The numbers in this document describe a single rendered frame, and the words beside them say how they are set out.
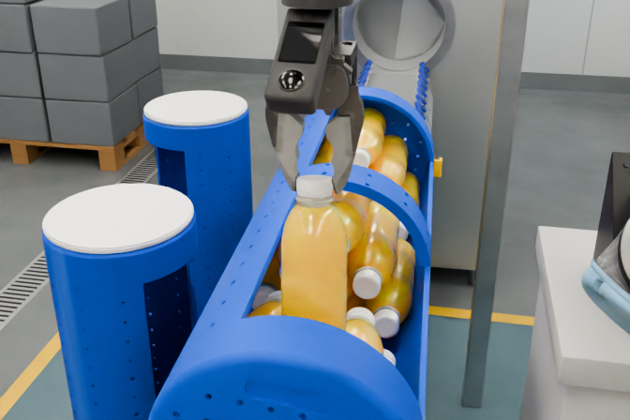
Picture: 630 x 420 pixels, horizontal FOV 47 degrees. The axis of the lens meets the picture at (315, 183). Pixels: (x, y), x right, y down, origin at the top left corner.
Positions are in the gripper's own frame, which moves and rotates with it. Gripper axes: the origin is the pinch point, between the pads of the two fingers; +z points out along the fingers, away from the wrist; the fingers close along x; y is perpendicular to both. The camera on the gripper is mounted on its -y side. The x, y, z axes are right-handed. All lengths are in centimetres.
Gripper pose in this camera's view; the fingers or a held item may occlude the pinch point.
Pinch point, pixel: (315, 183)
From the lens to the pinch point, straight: 77.9
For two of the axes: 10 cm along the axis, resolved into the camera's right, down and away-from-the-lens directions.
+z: 0.1, 9.1, 4.1
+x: -9.9, -0.6, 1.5
